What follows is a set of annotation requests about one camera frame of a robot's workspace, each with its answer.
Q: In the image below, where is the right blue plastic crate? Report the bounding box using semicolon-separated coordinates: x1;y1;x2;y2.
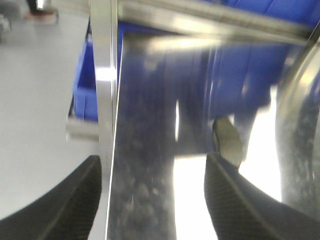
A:
221;0;320;27

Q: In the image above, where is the grey brake pad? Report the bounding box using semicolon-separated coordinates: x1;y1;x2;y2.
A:
212;117;244;169

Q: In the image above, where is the blue crate under table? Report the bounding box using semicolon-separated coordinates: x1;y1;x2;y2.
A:
72;23;98;122

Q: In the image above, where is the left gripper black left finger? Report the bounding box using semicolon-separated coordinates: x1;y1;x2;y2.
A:
0;155;102;240

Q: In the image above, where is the stainless steel roller rack frame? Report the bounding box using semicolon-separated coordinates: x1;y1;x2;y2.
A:
65;0;320;161

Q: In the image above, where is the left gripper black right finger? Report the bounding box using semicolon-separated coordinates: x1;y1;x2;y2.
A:
204;153;320;240

